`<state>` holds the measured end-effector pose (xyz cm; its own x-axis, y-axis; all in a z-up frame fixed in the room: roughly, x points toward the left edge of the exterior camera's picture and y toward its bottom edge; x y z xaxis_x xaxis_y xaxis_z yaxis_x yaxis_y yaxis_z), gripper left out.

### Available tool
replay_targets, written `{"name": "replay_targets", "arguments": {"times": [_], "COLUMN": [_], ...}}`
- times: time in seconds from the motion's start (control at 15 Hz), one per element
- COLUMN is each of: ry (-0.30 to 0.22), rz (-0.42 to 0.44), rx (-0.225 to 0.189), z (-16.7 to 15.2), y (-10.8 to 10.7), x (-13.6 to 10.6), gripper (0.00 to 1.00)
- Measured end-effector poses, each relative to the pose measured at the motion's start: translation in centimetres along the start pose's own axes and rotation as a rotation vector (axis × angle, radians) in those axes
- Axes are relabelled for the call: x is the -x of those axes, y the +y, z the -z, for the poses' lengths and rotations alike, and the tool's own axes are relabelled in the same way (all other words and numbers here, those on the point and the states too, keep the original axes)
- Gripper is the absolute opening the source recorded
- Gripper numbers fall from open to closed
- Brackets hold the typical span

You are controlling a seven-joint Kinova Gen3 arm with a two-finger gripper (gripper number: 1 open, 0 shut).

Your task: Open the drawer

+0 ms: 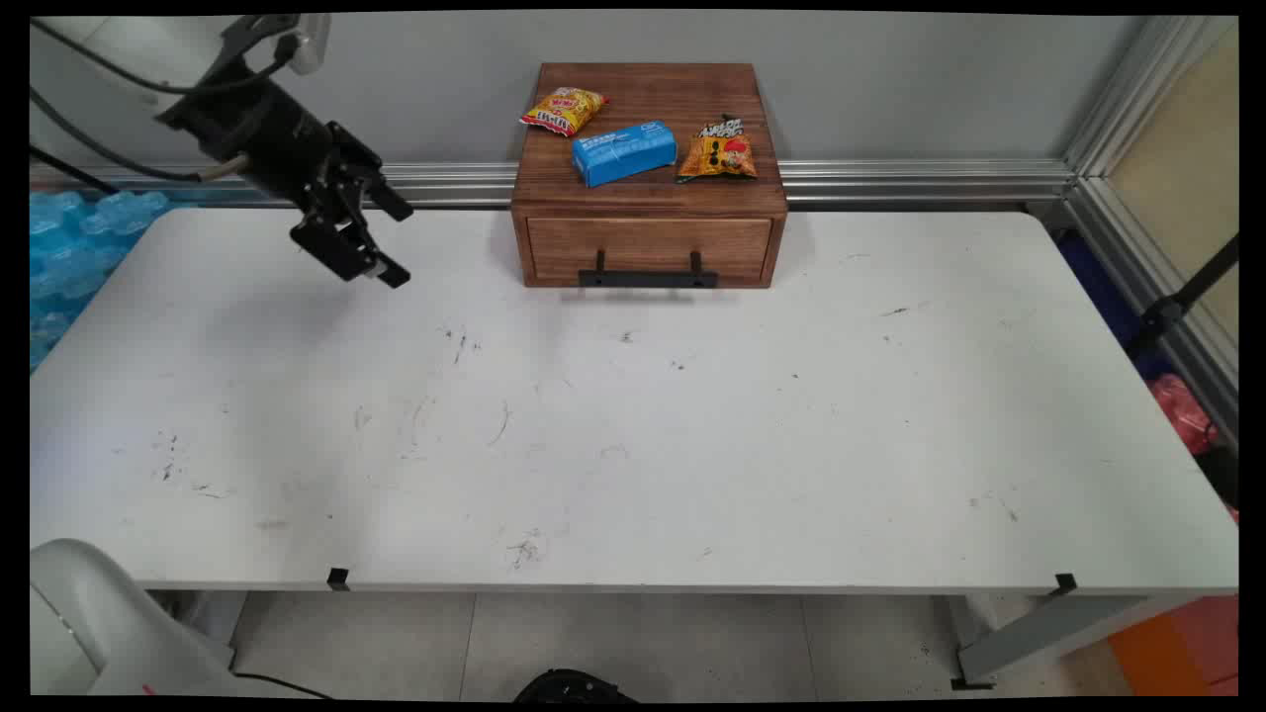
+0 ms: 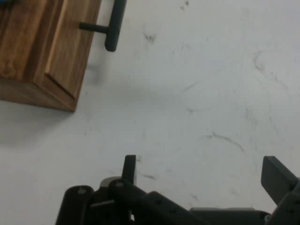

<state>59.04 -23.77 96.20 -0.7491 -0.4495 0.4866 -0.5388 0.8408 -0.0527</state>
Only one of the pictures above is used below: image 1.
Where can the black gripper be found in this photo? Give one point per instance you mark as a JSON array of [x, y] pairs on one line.
[[267, 138]]

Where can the orange snack bag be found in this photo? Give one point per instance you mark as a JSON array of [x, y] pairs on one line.
[[717, 156]]

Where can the yellow red snack bag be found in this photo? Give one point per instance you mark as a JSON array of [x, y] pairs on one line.
[[564, 109]]

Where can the red plastic bag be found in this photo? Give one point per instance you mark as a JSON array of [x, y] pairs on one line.
[[1182, 410]]

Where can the horizontal aluminium rail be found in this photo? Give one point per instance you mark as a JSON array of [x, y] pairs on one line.
[[920, 181]]

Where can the brown wooden drawer cabinet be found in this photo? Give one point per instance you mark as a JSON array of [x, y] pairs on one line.
[[648, 119]]

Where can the black round floor object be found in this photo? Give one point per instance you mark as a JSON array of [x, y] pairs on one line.
[[574, 686]]

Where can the white table leg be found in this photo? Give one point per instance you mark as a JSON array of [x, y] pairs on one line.
[[1058, 633]]

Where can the black pole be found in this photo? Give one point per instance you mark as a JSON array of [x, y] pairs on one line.
[[1182, 297]]

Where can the black tape mark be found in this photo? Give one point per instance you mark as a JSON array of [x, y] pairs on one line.
[[338, 579], [1064, 584]]

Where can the blue water bottle pack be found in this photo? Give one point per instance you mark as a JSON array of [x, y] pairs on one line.
[[74, 247]]

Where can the blue carton box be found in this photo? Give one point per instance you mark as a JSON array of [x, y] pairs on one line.
[[623, 153]]

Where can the aluminium corner frame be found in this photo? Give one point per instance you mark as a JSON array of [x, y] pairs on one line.
[[1128, 198]]

